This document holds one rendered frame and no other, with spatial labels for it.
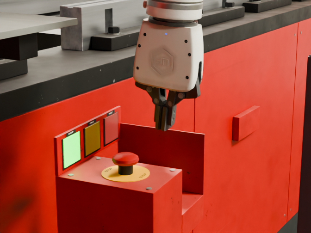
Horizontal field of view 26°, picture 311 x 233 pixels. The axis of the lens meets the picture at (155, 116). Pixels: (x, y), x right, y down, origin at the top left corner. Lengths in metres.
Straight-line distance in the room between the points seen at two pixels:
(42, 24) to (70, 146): 0.19
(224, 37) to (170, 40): 0.80
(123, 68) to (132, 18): 0.26
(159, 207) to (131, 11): 0.75
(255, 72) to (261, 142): 0.25
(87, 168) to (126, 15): 0.64
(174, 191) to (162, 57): 0.20
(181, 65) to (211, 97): 0.77
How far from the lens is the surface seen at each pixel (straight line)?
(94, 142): 1.08
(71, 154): 1.02
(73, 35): 1.48
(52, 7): 1.80
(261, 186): 2.21
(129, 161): 0.98
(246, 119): 1.95
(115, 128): 1.14
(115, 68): 1.37
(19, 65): 1.24
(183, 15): 0.99
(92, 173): 1.01
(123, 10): 1.59
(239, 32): 1.89
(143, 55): 1.03
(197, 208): 1.11
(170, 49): 1.00
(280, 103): 2.25
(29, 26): 0.96
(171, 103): 1.04
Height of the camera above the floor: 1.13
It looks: 16 degrees down
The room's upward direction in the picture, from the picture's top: straight up
